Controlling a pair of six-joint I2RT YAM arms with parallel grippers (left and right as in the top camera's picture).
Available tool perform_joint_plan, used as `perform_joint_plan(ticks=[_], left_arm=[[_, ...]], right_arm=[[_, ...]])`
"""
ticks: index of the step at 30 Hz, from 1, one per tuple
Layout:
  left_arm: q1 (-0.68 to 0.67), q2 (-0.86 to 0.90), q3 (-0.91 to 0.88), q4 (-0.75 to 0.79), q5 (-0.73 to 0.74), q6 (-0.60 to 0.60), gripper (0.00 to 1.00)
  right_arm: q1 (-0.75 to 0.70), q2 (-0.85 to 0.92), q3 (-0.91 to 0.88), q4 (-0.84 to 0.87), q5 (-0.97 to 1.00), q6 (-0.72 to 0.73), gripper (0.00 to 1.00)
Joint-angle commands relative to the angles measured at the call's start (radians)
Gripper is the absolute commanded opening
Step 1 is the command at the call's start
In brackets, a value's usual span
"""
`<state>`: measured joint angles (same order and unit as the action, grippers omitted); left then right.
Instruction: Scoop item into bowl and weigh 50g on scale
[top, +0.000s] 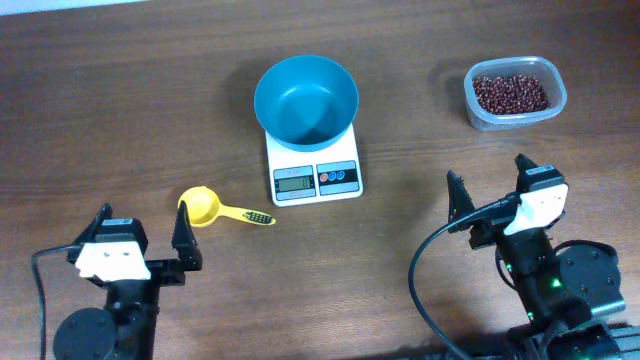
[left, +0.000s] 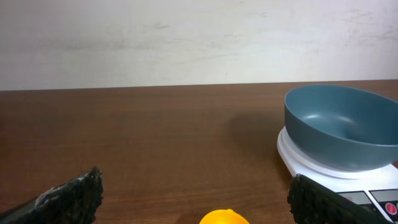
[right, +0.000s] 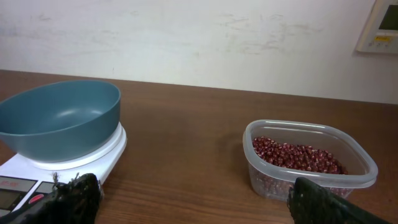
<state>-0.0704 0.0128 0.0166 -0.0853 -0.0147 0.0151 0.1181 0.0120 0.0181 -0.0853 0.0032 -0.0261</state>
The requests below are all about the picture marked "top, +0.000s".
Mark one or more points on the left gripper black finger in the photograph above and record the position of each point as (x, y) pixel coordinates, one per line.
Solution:
(88, 235)
(184, 241)

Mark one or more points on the yellow measuring scoop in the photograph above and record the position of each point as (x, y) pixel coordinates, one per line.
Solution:
(204, 207)

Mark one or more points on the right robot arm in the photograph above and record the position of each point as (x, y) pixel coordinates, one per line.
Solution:
(567, 290)

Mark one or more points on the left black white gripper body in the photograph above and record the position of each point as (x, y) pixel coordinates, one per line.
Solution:
(163, 270)

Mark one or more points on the teal plastic bowl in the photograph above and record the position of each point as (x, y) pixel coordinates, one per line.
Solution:
(306, 103)

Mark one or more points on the red beans in container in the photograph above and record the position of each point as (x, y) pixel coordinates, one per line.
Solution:
(511, 95)

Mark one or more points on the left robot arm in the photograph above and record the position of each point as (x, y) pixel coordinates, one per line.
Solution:
(124, 328)

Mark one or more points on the clear plastic container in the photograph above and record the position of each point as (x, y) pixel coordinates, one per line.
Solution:
(533, 66)

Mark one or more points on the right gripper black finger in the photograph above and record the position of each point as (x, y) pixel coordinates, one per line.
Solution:
(524, 180)
(460, 204)

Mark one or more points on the white digital kitchen scale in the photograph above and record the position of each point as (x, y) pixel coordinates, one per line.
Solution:
(301, 178)

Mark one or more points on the aluminium frame rail base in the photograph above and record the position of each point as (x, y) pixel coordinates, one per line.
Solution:
(592, 341)

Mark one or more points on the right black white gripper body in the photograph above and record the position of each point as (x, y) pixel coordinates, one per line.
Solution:
(485, 234)

